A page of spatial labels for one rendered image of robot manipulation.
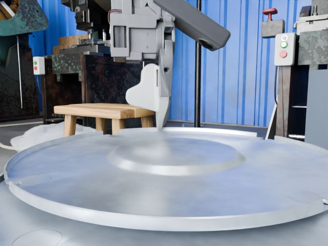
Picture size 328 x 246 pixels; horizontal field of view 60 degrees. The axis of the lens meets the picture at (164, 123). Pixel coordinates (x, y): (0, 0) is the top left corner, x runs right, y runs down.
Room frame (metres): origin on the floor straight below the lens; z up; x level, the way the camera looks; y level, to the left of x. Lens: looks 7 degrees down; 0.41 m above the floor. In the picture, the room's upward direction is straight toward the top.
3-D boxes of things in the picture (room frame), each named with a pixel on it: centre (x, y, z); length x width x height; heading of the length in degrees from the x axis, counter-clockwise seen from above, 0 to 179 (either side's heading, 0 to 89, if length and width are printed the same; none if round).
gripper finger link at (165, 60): (0.38, 0.00, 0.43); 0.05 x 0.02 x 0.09; 7
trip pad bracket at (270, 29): (1.39, -0.52, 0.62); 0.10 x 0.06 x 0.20; 58
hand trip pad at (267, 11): (1.40, -0.50, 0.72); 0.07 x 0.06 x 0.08; 148
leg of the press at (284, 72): (1.68, -0.75, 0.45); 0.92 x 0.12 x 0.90; 148
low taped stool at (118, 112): (1.08, 0.21, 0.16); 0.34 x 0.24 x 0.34; 56
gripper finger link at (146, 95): (0.39, 0.02, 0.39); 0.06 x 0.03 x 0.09; 97
